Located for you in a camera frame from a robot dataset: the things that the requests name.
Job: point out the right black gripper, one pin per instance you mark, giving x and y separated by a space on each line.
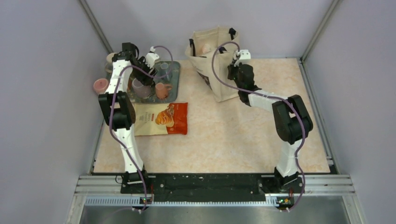
231 67

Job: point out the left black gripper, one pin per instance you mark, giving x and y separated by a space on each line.
144 79

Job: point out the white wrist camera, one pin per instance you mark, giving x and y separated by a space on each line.
241 56
151 57

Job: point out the cassava chips bag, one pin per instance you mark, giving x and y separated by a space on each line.
161 119

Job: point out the floral blue serving tray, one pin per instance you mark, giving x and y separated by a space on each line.
161 82

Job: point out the salmon pink mug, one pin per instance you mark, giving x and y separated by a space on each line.
162 90

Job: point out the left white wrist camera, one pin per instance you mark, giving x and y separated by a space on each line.
151 57

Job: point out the pink cup off tray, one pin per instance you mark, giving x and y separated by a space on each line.
100 85

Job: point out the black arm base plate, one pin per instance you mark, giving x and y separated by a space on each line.
211 187

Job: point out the aluminium frame rail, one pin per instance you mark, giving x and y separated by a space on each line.
105 190

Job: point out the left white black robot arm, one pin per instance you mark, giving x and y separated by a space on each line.
119 113

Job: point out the beige canvas tote bag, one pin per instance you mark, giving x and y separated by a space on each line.
212 67

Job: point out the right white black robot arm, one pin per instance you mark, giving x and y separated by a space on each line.
292 120

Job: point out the lilac mug black handle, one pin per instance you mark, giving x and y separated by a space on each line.
140 90

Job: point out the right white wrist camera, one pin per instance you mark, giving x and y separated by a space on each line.
241 56

